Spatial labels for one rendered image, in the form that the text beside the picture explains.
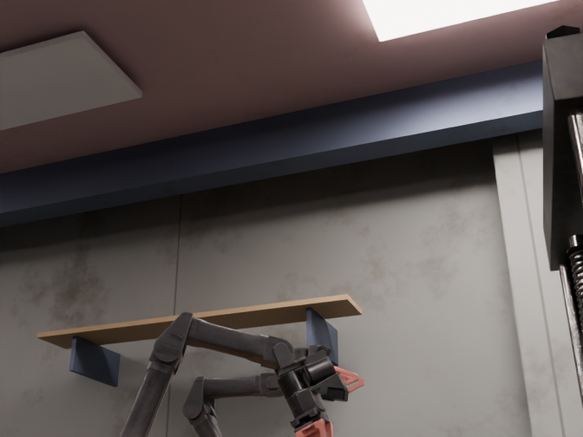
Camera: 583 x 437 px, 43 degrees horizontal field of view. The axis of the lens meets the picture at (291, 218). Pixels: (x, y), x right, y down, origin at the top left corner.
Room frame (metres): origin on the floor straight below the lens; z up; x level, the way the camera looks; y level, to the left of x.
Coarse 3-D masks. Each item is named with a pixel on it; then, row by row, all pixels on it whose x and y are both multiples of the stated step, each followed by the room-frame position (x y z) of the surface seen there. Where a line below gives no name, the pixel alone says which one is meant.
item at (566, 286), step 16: (576, 112) 1.62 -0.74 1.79; (576, 128) 1.62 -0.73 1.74; (576, 144) 1.63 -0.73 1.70; (576, 160) 1.64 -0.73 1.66; (560, 272) 2.75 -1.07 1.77; (576, 304) 2.72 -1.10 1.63; (576, 320) 2.72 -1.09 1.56; (576, 336) 2.73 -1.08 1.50; (576, 352) 2.74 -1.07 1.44; (576, 368) 2.75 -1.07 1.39
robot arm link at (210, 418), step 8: (208, 408) 2.22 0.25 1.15; (200, 416) 2.19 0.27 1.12; (208, 416) 2.19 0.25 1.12; (216, 416) 2.25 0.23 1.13; (192, 424) 2.21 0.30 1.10; (200, 424) 2.19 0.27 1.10; (208, 424) 2.19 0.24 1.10; (216, 424) 2.22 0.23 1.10; (200, 432) 2.20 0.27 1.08; (208, 432) 2.19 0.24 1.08; (216, 432) 2.19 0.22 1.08
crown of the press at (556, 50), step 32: (576, 32) 1.61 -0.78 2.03; (544, 64) 1.66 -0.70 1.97; (576, 64) 1.57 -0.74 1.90; (544, 96) 1.81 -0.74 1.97; (576, 96) 1.58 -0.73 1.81; (544, 128) 1.99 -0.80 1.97; (544, 160) 2.19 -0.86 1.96; (544, 192) 2.43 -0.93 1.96; (576, 192) 2.12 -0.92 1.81; (544, 224) 2.70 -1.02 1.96; (576, 224) 2.36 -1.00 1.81
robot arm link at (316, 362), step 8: (280, 344) 1.64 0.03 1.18; (280, 352) 1.64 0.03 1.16; (288, 352) 1.64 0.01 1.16; (320, 352) 1.67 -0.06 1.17; (280, 360) 1.64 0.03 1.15; (288, 360) 1.64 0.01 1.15; (296, 360) 1.65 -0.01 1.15; (304, 360) 1.66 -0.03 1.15; (312, 360) 1.67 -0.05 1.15; (320, 360) 1.67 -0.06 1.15; (328, 360) 1.66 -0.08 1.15; (280, 368) 1.64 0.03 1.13; (288, 368) 1.67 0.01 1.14; (312, 368) 1.66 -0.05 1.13; (320, 368) 1.66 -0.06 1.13; (328, 368) 1.66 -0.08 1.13; (312, 376) 1.66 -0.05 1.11; (320, 376) 1.66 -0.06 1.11; (328, 376) 1.67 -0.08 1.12; (312, 384) 1.67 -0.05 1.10
